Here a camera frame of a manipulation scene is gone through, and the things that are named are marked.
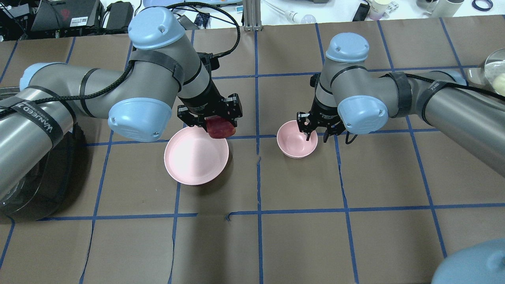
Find black gripper body holding apple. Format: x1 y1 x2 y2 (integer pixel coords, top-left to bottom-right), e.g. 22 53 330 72
177 93 243 123

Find aluminium frame post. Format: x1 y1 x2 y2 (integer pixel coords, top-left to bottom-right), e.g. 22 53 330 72
242 0 263 31

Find pink plate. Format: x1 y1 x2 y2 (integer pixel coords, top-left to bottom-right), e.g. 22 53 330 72
163 127 230 185

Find light bulb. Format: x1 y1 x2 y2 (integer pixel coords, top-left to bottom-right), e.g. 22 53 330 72
281 10 317 24

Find white round bun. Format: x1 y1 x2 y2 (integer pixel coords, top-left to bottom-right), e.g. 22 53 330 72
491 73 505 96

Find pink bowl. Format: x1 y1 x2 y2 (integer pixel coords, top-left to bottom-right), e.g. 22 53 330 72
276 120 318 159

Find purple white cup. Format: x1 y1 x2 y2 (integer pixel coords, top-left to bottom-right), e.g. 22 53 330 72
368 0 392 21

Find black gripper body at bowl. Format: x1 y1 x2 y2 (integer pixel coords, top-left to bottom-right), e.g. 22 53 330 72
296 101 346 135

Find red apple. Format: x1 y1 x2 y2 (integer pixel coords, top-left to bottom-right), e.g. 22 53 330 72
206 116 236 140

